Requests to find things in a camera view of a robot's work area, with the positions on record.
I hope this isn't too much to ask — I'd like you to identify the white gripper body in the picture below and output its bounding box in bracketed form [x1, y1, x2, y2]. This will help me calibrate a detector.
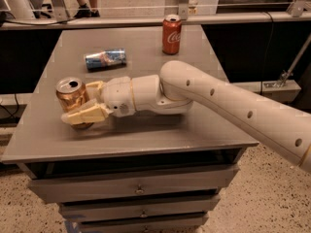
[101, 77, 135, 117]

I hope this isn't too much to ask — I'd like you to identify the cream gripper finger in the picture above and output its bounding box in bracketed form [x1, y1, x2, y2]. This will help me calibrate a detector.
[61, 103, 112, 125]
[86, 81, 105, 101]

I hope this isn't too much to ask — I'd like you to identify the orange LaCroix can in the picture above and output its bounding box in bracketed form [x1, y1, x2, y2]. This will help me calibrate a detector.
[54, 77, 95, 130]

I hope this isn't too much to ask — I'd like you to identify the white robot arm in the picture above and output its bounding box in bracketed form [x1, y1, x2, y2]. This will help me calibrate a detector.
[56, 60, 311, 173]

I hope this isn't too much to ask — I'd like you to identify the blue Red Bull can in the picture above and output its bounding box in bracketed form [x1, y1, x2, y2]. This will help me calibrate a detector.
[84, 48, 126, 71]

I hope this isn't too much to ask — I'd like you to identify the red Coca-Cola can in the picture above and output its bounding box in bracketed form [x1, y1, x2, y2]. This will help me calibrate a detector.
[162, 15, 182, 54]

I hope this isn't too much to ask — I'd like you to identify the grey drawer cabinet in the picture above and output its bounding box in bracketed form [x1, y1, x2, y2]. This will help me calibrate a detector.
[0, 24, 259, 233]

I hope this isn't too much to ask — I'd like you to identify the top grey drawer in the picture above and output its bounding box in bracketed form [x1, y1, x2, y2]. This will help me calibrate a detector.
[29, 164, 239, 203]

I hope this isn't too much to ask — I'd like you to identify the grey drawer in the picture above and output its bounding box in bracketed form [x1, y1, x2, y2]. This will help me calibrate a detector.
[60, 194, 220, 222]
[29, 164, 239, 203]
[79, 213, 208, 233]

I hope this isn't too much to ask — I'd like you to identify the middle grey drawer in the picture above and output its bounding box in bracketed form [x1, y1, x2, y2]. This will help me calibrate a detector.
[60, 194, 220, 222]

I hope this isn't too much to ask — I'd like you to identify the bottom grey drawer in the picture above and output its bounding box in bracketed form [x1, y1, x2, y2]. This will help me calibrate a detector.
[79, 213, 208, 233]

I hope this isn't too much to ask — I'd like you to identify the grey metal rail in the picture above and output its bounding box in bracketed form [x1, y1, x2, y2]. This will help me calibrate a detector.
[0, 11, 311, 30]

